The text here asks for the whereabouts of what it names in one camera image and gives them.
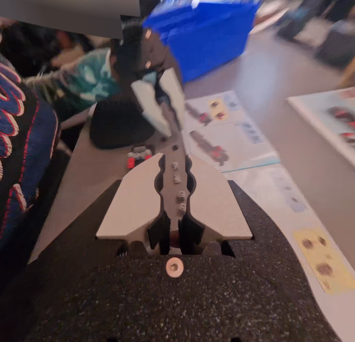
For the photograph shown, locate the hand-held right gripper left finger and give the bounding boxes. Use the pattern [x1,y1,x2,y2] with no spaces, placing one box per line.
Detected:
[96,153,171,255]

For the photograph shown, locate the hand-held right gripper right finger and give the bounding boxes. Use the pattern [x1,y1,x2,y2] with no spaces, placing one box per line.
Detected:
[178,153,253,255]

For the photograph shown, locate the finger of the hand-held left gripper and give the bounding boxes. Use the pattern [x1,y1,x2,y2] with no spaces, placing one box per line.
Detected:
[160,67,185,132]
[131,82,173,137]

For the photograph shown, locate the toy brick truck model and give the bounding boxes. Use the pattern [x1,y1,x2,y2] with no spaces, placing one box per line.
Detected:
[127,144,156,170]

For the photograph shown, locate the blue plastic bin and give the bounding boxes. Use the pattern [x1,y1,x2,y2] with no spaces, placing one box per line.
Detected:
[142,0,266,84]

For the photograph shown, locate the person's left forearm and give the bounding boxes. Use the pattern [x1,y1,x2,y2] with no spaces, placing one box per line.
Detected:
[60,47,120,104]

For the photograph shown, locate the grey desk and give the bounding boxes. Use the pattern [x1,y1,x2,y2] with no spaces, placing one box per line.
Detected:
[28,29,355,342]

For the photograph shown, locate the open instruction booklet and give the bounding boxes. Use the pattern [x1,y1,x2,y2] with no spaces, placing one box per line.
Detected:
[182,90,355,296]

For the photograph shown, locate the black dimpled wrist pad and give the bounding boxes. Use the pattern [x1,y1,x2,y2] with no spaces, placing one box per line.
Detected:
[89,99,156,150]

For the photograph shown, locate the closed instruction booklet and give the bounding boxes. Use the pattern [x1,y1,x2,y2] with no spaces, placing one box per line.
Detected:
[287,87,355,166]

